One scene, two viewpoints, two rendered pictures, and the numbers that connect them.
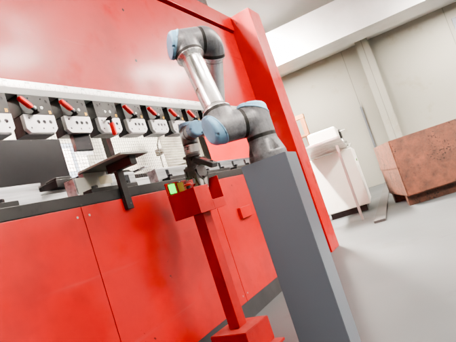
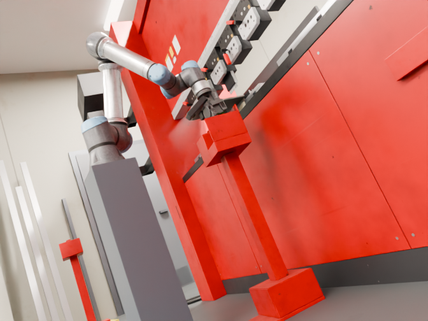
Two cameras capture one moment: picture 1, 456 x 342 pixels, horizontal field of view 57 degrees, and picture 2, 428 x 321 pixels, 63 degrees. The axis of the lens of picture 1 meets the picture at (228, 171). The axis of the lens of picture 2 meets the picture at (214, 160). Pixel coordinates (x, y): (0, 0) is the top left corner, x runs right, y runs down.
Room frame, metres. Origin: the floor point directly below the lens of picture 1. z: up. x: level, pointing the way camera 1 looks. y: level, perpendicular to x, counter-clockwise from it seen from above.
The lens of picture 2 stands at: (2.76, -1.07, 0.33)
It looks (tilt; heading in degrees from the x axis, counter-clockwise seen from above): 13 degrees up; 125
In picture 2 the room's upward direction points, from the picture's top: 22 degrees counter-clockwise
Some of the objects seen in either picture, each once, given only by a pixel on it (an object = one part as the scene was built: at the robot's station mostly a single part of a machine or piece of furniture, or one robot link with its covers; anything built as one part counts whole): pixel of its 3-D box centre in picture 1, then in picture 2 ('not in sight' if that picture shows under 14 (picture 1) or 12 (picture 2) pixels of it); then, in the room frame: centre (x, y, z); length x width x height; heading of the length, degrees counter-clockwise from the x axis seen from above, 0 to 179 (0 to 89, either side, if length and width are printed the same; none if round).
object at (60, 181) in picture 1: (69, 179); not in sight; (2.00, 0.73, 1.01); 0.26 x 0.12 x 0.05; 62
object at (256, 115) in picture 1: (254, 119); (98, 134); (1.63, -0.16, 0.94); 0.13 x 0.12 x 0.14; 112
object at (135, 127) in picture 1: (129, 121); (251, 17); (2.25, 0.42, 1.26); 0.15 x 0.09 x 0.17; 152
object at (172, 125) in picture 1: (172, 122); not in sight; (2.60, 0.23, 1.26); 0.15 x 0.09 x 0.17; 152
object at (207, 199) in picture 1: (195, 195); (220, 136); (1.98, 0.18, 0.75); 0.20 x 0.16 x 0.18; 146
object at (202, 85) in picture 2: (191, 149); (201, 90); (2.01, 0.14, 0.96); 0.08 x 0.08 x 0.05
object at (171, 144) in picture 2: not in sight; (201, 142); (1.14, 1.21, 1.15); 0.85 x 0.25 x 2.30; 62
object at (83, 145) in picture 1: (82, 145); (231, 83); (1.92, 0.60, 1.13); 0.10 x 0.02 x 0.10; 152
